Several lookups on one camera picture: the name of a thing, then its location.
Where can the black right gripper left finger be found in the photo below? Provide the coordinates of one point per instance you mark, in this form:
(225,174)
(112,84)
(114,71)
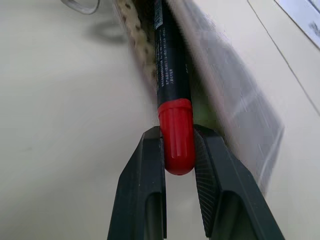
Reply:
(140,190)

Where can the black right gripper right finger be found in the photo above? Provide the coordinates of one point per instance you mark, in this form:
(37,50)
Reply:
(232,185)

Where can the black marker with red cap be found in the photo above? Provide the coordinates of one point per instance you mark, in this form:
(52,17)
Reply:
(175,105)

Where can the translucent grid zipper pouch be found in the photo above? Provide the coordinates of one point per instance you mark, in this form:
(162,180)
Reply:
(225,82)

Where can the clear pouch pull loop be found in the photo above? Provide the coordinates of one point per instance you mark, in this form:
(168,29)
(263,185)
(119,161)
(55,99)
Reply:
(80,6)

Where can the white paper sheet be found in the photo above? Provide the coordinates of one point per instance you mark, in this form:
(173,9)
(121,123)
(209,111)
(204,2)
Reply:
(300,17)

